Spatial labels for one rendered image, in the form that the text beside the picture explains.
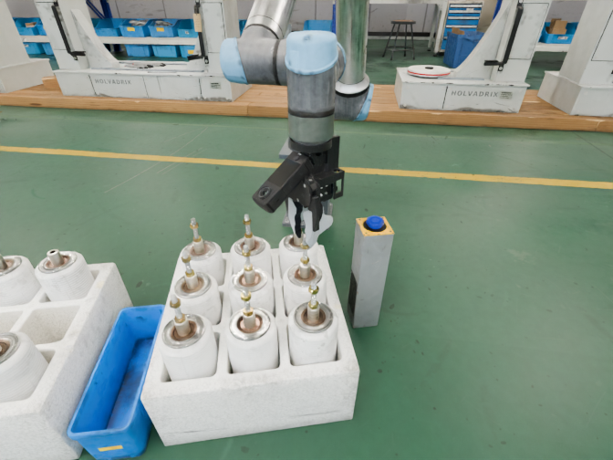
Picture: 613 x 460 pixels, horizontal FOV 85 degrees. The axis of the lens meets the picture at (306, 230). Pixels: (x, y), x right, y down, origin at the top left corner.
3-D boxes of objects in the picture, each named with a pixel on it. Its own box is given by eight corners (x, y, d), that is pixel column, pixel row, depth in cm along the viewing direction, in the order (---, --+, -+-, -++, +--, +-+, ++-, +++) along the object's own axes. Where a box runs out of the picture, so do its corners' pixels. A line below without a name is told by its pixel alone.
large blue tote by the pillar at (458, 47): (440, 62, 465) (446, 31, 444) (471, 62, 462) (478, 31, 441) (451, 68, 424) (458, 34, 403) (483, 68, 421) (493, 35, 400)
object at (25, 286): (27, 308, 89) (-9, 255, 79) (67, 305, 90) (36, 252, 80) (6, 339, 81) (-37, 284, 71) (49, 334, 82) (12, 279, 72)
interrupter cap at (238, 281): (224, 286, 71) (223, 283, 70) (246, 265, 76) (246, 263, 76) (254, 298, 68) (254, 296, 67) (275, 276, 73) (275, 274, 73)
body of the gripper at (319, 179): (344, 199, 64) (348, 137, 57) (308, 214, 59) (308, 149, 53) (317, 185, 69) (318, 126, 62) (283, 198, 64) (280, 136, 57)
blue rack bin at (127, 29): (139, 34, 533) (135, 18, 521) (161, 34, 529) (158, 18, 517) (120, 36, 493) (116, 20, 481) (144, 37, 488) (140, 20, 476)
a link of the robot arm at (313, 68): (343, 30, 51) (335, 35, 44) (338, 105, 57) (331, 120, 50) (293, 29, 52) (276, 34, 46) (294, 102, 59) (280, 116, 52)
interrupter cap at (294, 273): (309, 293, 69) (309, 290, 69) (280, 278, 72) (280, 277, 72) (328, 272, 74) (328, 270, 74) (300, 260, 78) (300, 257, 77)
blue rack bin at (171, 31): (165, 34, 529) (162, 18, 517) (188, 34, 525) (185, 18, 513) (149, 37, 489) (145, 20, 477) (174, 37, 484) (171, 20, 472)
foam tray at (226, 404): (192, 303, 100) (178, 256, 89) (321, 290, 104) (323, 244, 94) (164, 446, 68) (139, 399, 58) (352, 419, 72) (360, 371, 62)
